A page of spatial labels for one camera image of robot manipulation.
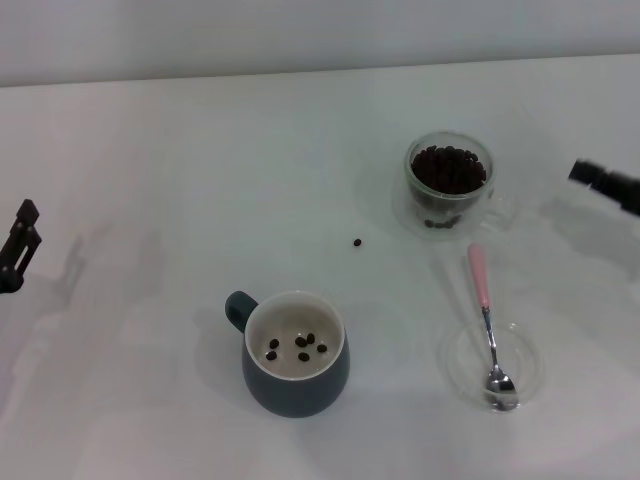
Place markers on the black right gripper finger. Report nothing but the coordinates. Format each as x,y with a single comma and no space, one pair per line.
610,187

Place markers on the clear glass saucer dish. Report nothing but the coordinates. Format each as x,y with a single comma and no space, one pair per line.
530,360

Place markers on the coffee beans heap in glass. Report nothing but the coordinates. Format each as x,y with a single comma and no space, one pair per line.
447,172

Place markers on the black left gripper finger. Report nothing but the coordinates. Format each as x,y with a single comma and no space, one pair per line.
20,250

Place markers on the double-walled clear glass cup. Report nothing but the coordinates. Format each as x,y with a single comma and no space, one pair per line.
402,210

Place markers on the spooned coffee beans portion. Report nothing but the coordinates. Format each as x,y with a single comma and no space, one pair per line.
303,356

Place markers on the dark blue mug cream inside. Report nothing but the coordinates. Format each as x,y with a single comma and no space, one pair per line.
295,395

